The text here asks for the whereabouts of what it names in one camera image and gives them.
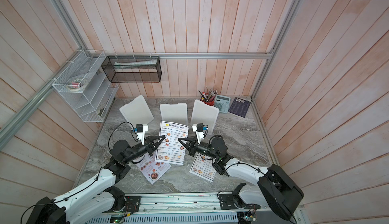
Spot tape roll on shelf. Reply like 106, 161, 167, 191
66, 78, 86, 92

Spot left white narrow rack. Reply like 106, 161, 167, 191
120, 96, 154, 125

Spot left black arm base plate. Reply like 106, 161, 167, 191
104, 196, 141, 213

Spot dim sum menu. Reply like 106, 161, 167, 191
189, 153, 216, 182
155, 121, 189, 165

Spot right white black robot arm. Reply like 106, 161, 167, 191
178, 135, 304, 224

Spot aluminium front rail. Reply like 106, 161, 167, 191
53, 190, 305, 217

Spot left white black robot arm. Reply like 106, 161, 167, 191
27, 136, 165, 224

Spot white narrow rack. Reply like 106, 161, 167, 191
120, 96, 154, 125
190, 100, 219, 134
160, 103, 188, 125

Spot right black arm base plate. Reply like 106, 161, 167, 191
217, 192, 261, 210

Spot black mesh wall basket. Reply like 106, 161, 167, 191
101, 56, 162, 83

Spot red pen cup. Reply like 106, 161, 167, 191
198, 87, 218, 106

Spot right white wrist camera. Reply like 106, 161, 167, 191
192, 123, 208, 144

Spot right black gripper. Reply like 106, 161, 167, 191
180, 137, 220, 162

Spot middle white narrow rack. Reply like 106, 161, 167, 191
160, 103, 188, 125

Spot right white narrow rack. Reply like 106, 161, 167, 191
190, 100, 219, 134

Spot grey desk calculator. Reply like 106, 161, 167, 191
214, 95, 231, 113

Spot paper inside black basket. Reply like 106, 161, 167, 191
114, 60, 158, 69

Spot white wire wall shelf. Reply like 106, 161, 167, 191
53, 50, 118, 123

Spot dark purple card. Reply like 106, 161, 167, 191
228, 98, 251, 118

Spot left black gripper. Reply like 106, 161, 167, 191
123, 135, 166, 164

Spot left red white menu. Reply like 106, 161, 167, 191
133, 153, 171, 185

